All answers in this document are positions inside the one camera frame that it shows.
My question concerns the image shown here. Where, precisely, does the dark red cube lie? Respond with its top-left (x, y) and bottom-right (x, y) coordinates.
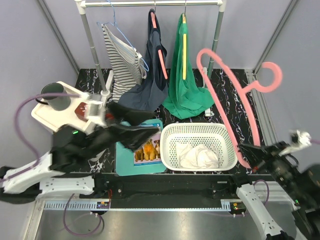
top-left (74, 102), bottom-right (88, 122)

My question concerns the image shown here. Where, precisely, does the metal clothes rack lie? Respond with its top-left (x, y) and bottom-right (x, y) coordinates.
top-left (75, 0), bottom-right (227, 106)

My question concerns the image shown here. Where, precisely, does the navy blue tank top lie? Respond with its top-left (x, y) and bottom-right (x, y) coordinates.
top-left (118, 9), bottom-right (168, 111)

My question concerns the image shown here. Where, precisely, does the green tank top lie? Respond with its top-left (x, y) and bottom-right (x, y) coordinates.
top-left (162, 14), bottom-right (214, 120)

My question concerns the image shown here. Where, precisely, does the pink plastic hanger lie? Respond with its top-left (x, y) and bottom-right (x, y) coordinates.
top-left (196, 48), bottom-right (283, 169)

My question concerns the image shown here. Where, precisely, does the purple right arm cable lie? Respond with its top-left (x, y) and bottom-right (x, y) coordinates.
top-left (252, 138), bottom-right (320, 208)

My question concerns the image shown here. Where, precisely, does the coral pink hanger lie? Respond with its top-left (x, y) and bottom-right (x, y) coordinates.
top-left (150, 12), bottom-right (168, 80)

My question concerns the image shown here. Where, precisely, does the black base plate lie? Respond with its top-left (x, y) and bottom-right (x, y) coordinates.
top-left (88, 174), bottom-right (256, 209)

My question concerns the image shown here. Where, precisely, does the teal tray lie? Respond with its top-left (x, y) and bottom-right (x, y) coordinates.
top-left (115, 119), bottom-right (167, 177)

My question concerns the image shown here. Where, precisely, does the white perforated plastic basket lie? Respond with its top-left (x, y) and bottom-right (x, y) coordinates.
top-left (160, 123), bottom-right (238, 172)

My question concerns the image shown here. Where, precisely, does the yellow hanger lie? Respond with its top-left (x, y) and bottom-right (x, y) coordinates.
top-left (181, 4), bottom-right (188, 81)

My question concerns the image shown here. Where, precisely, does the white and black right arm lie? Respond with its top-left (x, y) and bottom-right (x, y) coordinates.
top-left (227, 140), bottom-right (320, 240)

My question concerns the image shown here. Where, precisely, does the dark grey mug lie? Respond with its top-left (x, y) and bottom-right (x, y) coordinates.
top-left (35, 82), bottom-right (71, 111)

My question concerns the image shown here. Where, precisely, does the dog picture book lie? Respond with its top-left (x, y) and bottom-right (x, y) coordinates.
top-left (133, 123), bottom-right (162, 166)

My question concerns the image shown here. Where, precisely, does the white storage box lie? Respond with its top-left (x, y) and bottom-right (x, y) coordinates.
top-left (31, 81), bottom-right (95, 134)

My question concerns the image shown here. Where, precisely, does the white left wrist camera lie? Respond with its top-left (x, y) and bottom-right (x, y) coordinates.
top-left (80, 92), bottom-right (107, 128)

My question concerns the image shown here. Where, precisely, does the striped white tank top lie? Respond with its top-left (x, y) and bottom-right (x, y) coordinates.
top-left (101, 24), bottom-right (147, 102)

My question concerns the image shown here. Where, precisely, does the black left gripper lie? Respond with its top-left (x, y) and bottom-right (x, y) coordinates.
top-left (82, 101), bottom-right (163, 161)

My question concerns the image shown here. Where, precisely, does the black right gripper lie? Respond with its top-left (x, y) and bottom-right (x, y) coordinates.
top-left (239, 138), bottom-right (311, 204)

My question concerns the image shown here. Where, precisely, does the light blue wire hanger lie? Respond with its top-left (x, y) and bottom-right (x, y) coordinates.
top-left (96, 0), bottom-right (150, 72)

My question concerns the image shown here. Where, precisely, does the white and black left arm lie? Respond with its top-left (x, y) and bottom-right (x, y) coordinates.
top-left (0, 101), bottom-right (159, 205)

